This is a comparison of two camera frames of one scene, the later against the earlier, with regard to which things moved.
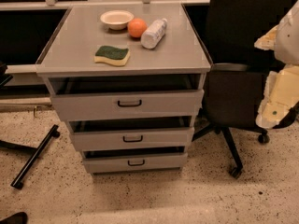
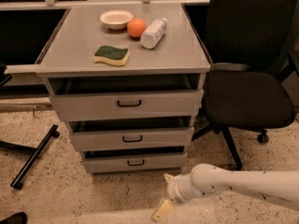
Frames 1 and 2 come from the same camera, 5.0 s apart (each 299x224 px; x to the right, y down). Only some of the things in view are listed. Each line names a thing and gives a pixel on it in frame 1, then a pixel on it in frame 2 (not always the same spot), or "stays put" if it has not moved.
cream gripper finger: [266, 42] to [168, 177]
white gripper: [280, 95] to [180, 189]
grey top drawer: [94, 97] stays put
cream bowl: [117, 20] stays put
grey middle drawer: [135, 133] stays put
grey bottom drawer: [137, 159] stays put
